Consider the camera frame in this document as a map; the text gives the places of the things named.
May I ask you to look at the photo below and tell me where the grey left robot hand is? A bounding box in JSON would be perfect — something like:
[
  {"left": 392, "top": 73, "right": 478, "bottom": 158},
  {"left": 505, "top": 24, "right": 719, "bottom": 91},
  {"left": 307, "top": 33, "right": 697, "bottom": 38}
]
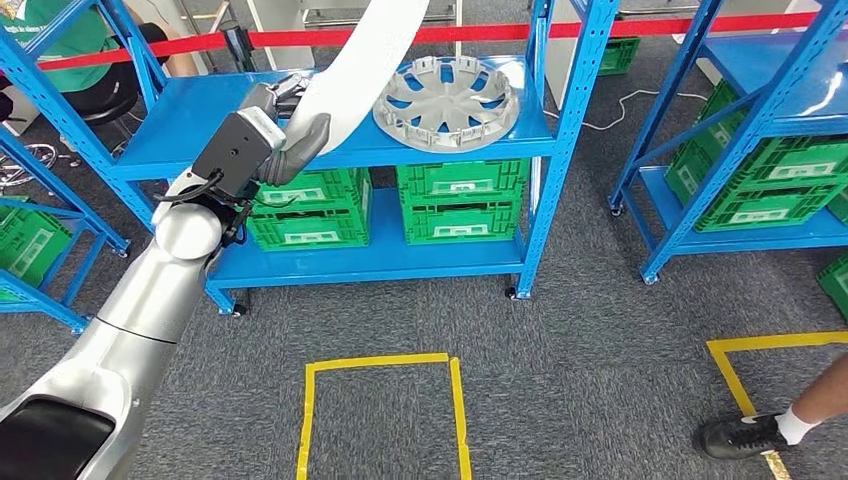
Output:
[{"left": 238, "top": 71, "right": 331, "bottom": 189}]

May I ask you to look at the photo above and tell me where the white curved plastic part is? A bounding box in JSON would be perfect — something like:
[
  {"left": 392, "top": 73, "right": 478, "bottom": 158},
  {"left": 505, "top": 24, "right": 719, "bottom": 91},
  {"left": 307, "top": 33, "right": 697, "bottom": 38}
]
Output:
[{"left": 284, "top": 0, "right": 432, "bottom": 158}]

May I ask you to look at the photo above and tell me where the blue metal shelf rack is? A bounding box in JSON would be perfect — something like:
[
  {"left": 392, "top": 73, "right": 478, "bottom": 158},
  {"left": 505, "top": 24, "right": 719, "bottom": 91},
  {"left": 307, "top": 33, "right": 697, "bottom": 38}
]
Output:
[
  {"left": 0, "top": 125, "right": 130, "bottom": 336},
  {"left": 608, "top": 0, "right": 848, "bottom": 286},
  {"left": 0, "top": 0, "right": 622, "bottom": 318}
]

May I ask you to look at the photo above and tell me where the white table with metal rails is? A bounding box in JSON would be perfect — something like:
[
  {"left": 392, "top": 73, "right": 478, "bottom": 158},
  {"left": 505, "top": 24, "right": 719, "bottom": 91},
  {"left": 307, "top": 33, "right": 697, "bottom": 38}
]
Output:
[
  {"left": 246, "top": 0, "right": 465, "bottom": 71},
  {"left": 529, "top": 0, "right": 823, "bottom": 71}
]

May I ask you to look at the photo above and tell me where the red barrier belt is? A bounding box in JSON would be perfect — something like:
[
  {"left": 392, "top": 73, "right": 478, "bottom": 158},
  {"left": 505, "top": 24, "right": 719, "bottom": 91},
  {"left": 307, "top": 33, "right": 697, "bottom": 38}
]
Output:
[
  {"left": 36, "top": 31, "right": 230, "bottom": 73},
  {"left": 248, "top": 11, "right": 819, "bottom": 49}
]

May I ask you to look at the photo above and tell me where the grey wheel hubcap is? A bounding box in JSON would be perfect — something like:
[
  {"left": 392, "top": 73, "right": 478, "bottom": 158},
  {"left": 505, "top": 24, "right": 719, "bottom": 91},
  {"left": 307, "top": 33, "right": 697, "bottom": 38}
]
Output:
[{"left": 372, "top": 54, "right": 520, "bottom": 154}]

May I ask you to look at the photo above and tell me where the black stool with chrome base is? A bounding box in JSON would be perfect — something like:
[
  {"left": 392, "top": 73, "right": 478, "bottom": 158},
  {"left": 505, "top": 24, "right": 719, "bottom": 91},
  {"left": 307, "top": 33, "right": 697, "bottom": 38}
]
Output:
[{"left": 59, "top": 79, "right": 142, "bottom": 160}]

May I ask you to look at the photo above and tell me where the person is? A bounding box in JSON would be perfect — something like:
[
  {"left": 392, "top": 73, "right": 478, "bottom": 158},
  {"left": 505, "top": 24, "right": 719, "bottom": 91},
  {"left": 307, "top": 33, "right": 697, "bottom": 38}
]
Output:
[
  {"left": 0, "top": 0, "right": 200, "bottom": 101},
  {"left": 695, "top": 354, "right": 848, "bottom": 462}
]

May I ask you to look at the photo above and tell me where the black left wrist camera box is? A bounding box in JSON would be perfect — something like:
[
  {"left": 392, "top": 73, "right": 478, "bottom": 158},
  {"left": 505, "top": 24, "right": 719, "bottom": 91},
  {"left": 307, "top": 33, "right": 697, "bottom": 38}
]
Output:
[{"left": 190, "top": 105, "right": 287, "bottom": 200}]

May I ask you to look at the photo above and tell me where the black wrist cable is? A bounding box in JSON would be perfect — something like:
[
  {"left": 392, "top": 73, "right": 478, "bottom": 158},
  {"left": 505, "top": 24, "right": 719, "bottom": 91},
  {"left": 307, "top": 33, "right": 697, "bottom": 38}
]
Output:
[{"left": 153, "top": 168, "right": 227, "bottom": 203}]

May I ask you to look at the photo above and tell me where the black stanchion post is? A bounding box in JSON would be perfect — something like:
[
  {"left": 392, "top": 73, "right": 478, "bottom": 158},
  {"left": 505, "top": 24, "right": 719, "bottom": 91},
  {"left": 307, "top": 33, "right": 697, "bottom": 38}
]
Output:
[{"left": 221, "top": 25, "right": 256, "bottom": 74}]

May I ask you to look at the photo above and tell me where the white power cable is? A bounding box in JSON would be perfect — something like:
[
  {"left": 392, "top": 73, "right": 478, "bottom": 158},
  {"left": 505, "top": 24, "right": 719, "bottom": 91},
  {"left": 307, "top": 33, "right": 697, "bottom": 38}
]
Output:
[{"left": 543, "top": 89, "right": 710, "bottom": 132}]

